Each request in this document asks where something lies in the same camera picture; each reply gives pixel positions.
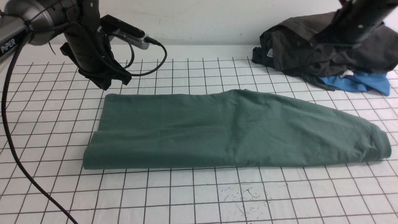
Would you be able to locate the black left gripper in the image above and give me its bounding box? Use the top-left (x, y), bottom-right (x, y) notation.
top-left (60, 24), bottom-right (132, 91)

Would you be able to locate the green long-sleeve top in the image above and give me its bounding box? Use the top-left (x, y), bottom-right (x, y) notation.
top-left (82, 89), bottom-right (392, 170)

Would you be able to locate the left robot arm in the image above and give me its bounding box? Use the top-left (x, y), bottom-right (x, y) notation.
top-left (1, 0), bottom-right (131, 90)

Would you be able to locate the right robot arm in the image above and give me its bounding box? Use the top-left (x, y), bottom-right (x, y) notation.
top-left (310, 0), bottom-right (398, 47)

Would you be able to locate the white grid table mat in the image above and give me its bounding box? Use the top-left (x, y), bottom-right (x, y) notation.
top-left (7, 44), bottom-right (398, 224)

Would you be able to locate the dark grey crumpled garment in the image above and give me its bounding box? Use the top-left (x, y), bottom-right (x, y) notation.
top-left (252, 12), bottom-right (398, 91)

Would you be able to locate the blue garment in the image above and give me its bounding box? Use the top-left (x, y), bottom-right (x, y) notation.
top-left (319, 70), bottom-right (390, 96)

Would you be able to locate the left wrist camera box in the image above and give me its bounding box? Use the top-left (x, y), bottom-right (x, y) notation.
top-left (100, 15), bottom-right (160, 50)

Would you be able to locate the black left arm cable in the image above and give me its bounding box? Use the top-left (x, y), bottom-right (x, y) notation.
top-left (1, 31), bottom-right (168, 224)

